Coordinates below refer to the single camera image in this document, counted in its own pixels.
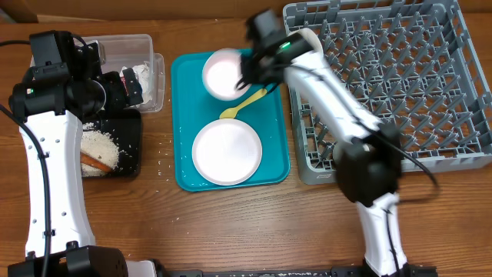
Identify clear plastic bin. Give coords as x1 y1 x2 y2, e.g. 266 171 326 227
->
29 34 166 114

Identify grey dishwasher rack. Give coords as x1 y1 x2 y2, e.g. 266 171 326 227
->
283 0 491 172

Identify pile of white rice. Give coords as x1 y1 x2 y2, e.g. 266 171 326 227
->
81 122 126 173

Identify orange carrot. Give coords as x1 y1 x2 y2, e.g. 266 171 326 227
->
81 152 112 172

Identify red snack wrapper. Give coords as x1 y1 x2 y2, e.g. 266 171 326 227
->
120 77 128 91

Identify teal plastic tray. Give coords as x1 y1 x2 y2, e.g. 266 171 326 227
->
171 48 291 192

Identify white tissue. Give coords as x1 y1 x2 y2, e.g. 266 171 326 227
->
132 61 153 105

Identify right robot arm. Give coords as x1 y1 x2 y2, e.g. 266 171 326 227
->
237 9 437 276

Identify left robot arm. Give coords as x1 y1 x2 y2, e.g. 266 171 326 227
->
2 31 166 276

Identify pink bowl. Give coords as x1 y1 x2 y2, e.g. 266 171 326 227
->
202 48 250 101

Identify yellow plastic spoon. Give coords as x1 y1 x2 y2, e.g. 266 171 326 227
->
219 88 268 119

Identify white round plate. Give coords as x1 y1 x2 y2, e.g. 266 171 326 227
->
191 119 263 186

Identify white bowl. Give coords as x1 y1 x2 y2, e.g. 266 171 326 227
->
298 28 324 53

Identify black waste tray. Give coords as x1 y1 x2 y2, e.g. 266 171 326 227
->
81 109 142 179

